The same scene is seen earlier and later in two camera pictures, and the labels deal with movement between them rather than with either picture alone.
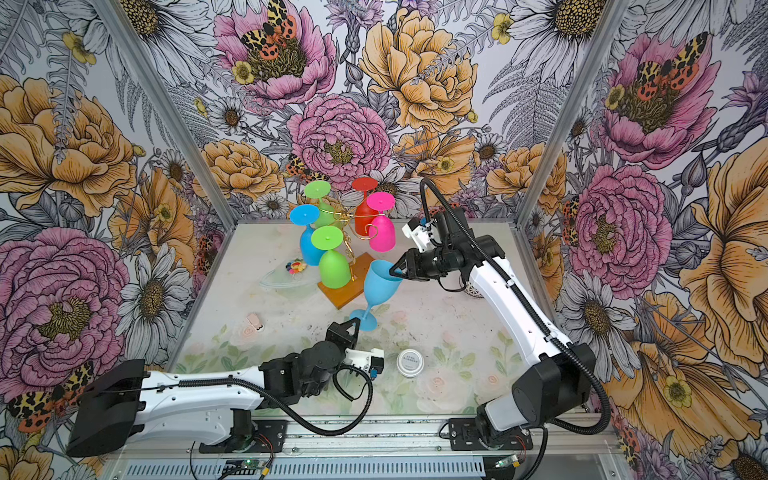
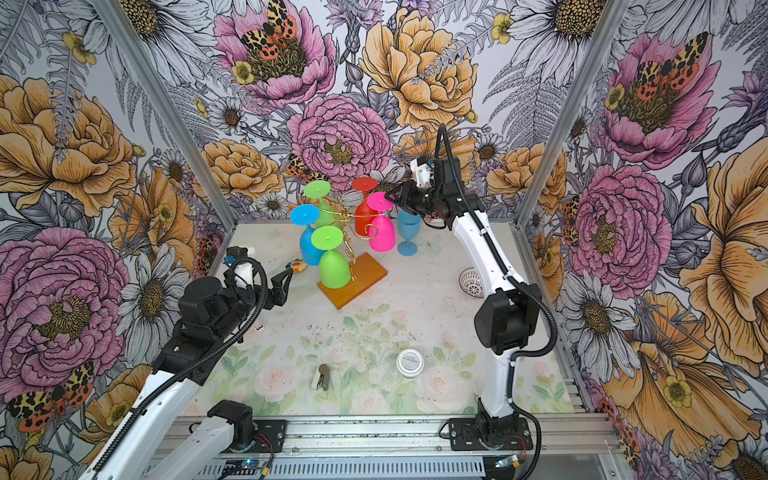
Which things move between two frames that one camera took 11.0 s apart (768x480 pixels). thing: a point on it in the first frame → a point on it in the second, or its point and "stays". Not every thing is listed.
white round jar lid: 410,363 stays
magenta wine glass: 382,232 stays
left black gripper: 339,332 → 267,300
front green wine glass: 334,269 stays
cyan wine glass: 306,215 stays
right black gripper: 413,266 → 407,192
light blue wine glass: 380,287 → 409,227
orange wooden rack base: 358,274 stays
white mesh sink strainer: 471,289 stays
